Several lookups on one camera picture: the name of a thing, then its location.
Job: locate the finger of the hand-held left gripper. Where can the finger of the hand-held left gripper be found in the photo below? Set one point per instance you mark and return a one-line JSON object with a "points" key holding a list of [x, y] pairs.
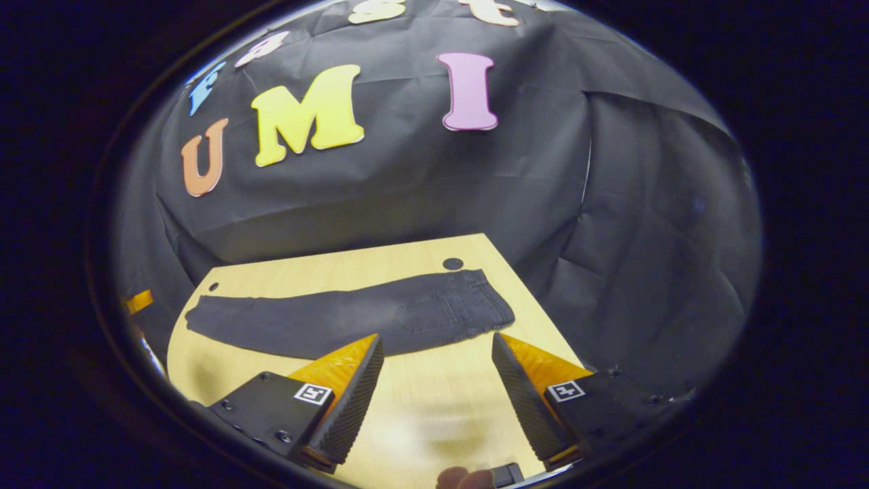
{"points": [[139, 302]]}

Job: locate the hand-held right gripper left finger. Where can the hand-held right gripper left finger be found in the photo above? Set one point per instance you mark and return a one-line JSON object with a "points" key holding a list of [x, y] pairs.
{"points": [[349, 414]]}

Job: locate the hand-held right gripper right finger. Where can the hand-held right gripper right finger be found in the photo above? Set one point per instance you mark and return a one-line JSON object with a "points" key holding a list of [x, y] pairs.
{"points": [[526, 407]]}

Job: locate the dark grey jeans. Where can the dark grey jeans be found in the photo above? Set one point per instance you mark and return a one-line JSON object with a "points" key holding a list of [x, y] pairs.
{"points": [[339, 319]]}

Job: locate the black backdrop cloth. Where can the black backdrop cloth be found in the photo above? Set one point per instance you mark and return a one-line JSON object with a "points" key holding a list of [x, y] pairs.
{"points": [[441, 183]]}

